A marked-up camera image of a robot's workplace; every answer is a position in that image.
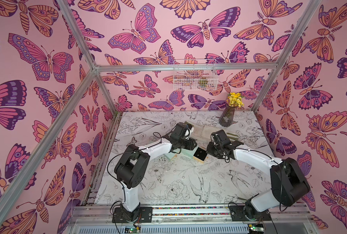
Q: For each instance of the mint jewelry box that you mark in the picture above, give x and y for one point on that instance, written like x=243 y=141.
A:
x=200 y=155
x=188 y=153
x=171 y=156

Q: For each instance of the dark glass vase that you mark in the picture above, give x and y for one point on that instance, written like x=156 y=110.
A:
x=226 y=119

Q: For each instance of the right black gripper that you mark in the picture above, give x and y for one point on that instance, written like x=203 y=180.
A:
x=213 y=150

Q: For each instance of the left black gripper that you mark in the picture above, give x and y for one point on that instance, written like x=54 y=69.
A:
x=190 y=146

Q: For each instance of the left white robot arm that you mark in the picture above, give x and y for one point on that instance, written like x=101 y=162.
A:
x=132 y=166

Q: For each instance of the white wire basket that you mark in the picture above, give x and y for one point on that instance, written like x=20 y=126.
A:
x=195 y=77

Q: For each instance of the yellow flowers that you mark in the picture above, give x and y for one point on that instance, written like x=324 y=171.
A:
x=235 y=100

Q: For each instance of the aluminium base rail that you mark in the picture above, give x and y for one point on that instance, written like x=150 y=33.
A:
x=192 y=219

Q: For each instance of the white work glove left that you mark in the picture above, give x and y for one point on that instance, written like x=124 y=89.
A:
x=196 y=130

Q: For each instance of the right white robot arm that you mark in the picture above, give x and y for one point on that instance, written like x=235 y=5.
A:
x=288 y=183

